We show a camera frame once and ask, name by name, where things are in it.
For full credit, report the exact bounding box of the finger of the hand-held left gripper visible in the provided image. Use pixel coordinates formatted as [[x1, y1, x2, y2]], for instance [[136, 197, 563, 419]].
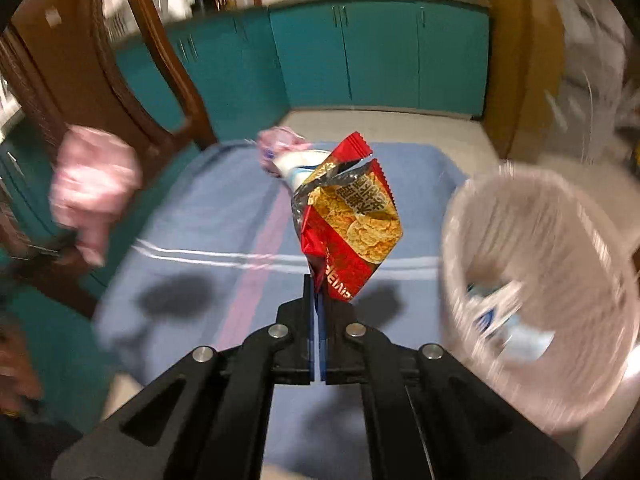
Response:
[[12, 232, 83, 271]]

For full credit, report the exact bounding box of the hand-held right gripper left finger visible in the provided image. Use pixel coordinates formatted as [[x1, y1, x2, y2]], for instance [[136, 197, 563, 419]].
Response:
[[52, 274, 317, 480]]

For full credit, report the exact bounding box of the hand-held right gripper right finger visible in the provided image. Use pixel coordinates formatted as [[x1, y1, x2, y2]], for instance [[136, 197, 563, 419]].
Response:
[[318, 290, 581, 480]]

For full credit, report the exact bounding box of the pink cloth garment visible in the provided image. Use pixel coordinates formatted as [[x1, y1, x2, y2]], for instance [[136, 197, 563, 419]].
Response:
[[50, 125, 143, 267]]

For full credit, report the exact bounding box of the red snack packet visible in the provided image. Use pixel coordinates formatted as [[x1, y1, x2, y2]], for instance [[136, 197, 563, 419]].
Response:
[[291, 131, 404, 303]]

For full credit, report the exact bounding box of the blue face mask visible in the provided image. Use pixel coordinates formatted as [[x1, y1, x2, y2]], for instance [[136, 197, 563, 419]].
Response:
[[502, 320, 556, 361]]

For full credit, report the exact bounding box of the white plastic basket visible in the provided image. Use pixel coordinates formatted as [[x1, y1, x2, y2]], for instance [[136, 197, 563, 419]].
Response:
[[440, 160, 640, 433]]

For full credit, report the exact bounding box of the person's left hand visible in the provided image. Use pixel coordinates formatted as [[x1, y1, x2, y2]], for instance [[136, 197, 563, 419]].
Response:
[[0, 310, 43, 411]]

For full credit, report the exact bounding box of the blue striped blanket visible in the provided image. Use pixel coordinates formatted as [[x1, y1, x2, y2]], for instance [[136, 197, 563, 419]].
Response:
[[95, 141, 471, 480]]

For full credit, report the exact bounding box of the pink printed wrapper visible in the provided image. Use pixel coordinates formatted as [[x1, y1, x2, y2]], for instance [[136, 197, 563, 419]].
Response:
[[256, 127, 306, 178]]

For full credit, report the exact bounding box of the carved wooden chair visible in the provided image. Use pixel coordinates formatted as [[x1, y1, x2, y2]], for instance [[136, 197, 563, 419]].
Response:
[[0, 0, 218, 318]]

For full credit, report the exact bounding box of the wooden display cabinet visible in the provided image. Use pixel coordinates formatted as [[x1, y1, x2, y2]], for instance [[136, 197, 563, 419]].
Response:
[[487, 0, 568, 161]]

